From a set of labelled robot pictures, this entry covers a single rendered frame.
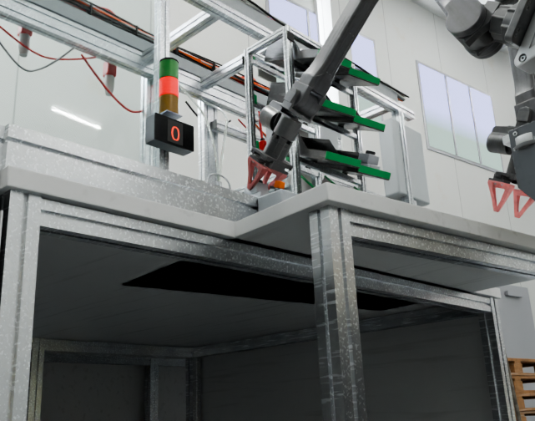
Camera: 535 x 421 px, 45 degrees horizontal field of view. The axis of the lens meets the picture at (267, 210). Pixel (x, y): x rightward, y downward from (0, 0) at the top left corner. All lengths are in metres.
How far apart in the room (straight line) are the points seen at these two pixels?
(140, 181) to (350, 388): 0.50
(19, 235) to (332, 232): 0.45
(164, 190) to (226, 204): 0.15
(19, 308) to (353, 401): 0.48
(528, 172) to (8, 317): 0.95
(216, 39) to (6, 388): 6.25
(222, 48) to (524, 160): 5.80
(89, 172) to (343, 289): 0.45
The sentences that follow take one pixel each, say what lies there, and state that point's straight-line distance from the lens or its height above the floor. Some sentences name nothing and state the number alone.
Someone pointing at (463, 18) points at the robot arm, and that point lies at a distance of 1.34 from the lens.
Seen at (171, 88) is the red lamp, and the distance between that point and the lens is 1.66.
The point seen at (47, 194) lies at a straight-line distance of 0.94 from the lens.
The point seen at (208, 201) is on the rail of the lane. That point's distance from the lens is 1.23.
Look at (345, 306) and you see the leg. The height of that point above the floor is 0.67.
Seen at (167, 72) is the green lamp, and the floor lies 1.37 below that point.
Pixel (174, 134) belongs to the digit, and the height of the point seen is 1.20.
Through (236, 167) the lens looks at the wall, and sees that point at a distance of 6.42.
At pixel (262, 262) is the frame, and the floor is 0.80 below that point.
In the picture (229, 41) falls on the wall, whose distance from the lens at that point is 7.07.
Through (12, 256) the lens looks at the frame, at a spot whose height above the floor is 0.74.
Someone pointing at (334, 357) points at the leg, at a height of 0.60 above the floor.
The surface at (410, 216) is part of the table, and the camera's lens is 1.11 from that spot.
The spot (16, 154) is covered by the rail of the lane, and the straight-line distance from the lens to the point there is 1.03.
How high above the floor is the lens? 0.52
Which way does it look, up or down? 18 degrees up
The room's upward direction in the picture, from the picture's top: 3 degrees counter-clockwise
